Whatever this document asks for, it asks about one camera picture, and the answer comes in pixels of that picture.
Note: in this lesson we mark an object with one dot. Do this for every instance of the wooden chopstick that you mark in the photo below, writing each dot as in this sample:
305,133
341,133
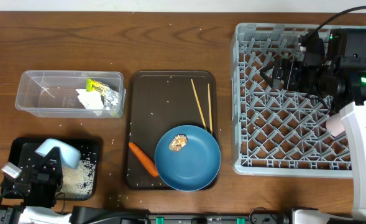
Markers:
210,110
198,105

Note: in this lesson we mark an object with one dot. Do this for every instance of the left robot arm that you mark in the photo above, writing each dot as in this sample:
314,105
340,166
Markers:
21,214

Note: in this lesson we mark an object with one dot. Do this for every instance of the clear plastic bin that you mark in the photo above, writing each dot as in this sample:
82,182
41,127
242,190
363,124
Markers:
58,93

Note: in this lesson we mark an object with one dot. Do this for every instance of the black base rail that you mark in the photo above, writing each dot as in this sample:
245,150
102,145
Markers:
259,215

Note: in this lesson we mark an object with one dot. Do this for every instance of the pink plastic cup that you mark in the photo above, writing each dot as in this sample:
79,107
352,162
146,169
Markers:
334,125

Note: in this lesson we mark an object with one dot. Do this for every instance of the blue plate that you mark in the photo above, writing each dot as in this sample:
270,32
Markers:
193,167

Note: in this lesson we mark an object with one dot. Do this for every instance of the white rice pile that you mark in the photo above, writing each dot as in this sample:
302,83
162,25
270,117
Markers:
78,183

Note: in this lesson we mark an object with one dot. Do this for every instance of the gold foil wrapper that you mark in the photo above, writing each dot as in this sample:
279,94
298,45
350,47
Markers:
178,142

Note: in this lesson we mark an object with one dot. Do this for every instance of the grey dishwasher rack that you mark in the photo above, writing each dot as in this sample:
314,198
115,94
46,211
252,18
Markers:
279,132

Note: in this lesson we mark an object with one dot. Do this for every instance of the orange carrot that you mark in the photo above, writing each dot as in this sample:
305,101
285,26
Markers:
148,164

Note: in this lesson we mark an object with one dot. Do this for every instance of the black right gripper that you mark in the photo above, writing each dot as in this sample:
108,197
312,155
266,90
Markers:
293,68

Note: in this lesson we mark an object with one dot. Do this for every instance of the brown serving tray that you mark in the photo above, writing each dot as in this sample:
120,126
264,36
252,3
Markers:
162,100

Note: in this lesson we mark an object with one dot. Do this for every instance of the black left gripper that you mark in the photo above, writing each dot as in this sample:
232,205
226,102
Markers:
46,168

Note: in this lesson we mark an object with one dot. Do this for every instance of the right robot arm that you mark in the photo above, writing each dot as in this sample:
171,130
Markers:
337,70

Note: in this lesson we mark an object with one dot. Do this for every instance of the light blue rice bowl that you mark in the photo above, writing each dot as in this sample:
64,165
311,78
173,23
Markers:
69,155

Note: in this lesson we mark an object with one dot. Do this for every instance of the white crumpled napkin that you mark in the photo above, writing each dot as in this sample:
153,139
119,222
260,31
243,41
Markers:
91,100

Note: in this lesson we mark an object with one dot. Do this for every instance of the black bin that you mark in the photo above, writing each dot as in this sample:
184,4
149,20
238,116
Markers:
22,152

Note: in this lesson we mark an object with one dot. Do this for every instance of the yellow snack wrapper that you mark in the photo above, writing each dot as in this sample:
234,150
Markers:
109,97

